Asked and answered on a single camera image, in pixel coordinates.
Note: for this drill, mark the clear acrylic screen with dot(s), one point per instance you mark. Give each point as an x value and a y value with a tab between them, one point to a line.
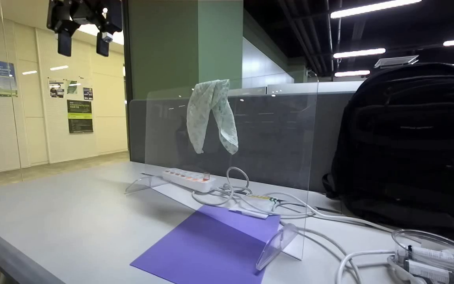
274	130

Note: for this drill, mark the small dark wall poster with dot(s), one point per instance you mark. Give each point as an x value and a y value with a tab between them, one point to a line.
88	93

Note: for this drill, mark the purple paper sheet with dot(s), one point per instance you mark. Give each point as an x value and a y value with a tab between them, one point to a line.
207	248

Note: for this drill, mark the clear plastic container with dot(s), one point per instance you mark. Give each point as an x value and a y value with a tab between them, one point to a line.
436	240

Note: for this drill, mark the black backpack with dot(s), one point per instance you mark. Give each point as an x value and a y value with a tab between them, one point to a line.
408	150

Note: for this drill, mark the white pen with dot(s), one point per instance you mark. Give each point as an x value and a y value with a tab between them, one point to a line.
248	213

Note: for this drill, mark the white tube with black cap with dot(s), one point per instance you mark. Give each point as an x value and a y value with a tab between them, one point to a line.
434	255
432	272

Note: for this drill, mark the small green wall poster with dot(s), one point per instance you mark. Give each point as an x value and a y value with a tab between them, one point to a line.
72	87

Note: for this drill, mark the small photo wall poster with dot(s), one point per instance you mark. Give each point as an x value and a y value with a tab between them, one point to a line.
56	89

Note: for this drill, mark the white power strip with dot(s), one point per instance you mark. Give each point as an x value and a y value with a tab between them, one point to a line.
187	179

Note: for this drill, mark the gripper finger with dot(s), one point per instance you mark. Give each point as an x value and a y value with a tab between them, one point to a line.
103	44
64	41

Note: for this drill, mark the pale green patterned towel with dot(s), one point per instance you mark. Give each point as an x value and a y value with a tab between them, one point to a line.
203	110

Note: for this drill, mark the grey desk divider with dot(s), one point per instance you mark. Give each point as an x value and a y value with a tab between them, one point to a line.
331	130

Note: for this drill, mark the large dark wall poster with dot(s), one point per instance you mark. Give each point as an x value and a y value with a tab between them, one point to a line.
79	116

